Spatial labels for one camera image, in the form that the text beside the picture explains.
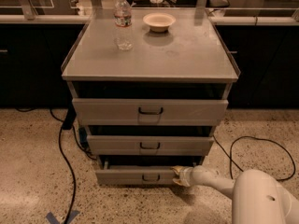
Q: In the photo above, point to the grey drawer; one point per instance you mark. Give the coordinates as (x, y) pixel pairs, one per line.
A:
(141, 170)
(149, 145)
(164, 112)

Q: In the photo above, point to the blue tape floor mark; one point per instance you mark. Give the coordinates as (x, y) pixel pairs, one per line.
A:
(50, 217)

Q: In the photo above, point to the clear plastic water bottle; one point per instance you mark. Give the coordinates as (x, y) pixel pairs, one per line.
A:
(123, 25)

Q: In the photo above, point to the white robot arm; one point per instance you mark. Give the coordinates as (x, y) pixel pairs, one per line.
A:
(257, 198)

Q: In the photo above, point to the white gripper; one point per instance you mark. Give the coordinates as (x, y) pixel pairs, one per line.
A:
(186, 175)

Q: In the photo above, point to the black power strip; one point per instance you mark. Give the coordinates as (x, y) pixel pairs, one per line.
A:
(69, 119)

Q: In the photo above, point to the white paper bowl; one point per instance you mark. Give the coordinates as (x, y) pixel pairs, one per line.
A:
(159, 22)

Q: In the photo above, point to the dark counter with white top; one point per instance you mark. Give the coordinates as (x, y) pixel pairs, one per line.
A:
(32, 54)

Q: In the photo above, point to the grey drawer cabinet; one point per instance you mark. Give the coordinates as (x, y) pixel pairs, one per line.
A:
(187, 62)

